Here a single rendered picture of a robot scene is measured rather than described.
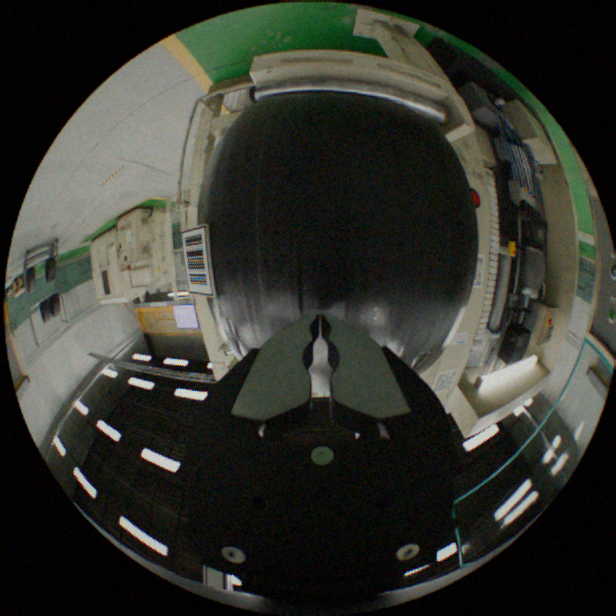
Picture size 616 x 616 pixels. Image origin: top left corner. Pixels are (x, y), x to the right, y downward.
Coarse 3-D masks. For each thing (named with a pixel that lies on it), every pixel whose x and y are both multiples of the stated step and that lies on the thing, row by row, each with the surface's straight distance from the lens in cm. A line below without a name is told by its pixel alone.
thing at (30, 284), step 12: (48, 252) 579; (24, 264) 533; (36, 264) 549; (48, 264) 548; (24, 276) 583; (48, 276) 551; (60, 288) 549; (48, 312) 536; (60, 312) 568; (36, 336) 525
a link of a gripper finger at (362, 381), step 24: (336, 336) 10; (360, 336) 10; (336, 360) 10; (360, 360) 9; (384, 360) 9; (336, 384) 8; (360, 384) 8; (384, 384) 8; (336, 408) 8; (360, 408) 7; (384, 408) 7; (408, 408) 8; (360, 432) 8
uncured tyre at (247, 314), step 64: (256, 128) 19; (320, 128) 17; (384, 128) 19; (256, 192) 15; (320, 192) 14; (384, 192) 15; (448, 192) 18; (256, 256) 14; (320, 256) 13; (384, 256) 14; (448, 256) 17; (256, 320) 16; (384, 320) 16; (448, 320) 20; (320, 384) 24
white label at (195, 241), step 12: (192, 228) 18; (204, 228) 17; (192, 240) 18; (204, 240) 17; (192, 252) 18; (204, 252) 17; (192, 264) 19; (204, 264) 17; (192, 276) 19; (204, 276) 17; (192, 288) 19; (204, 288) 18
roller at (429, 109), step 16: (304, 80) 39; (320, 80) 38; (336, 80) 39; (256, 96) 39; (272, 96) 38; (368, 96) 39; (384, 96) 39; (400, 96) 40; (416, 96) 42; (432, 112) 43
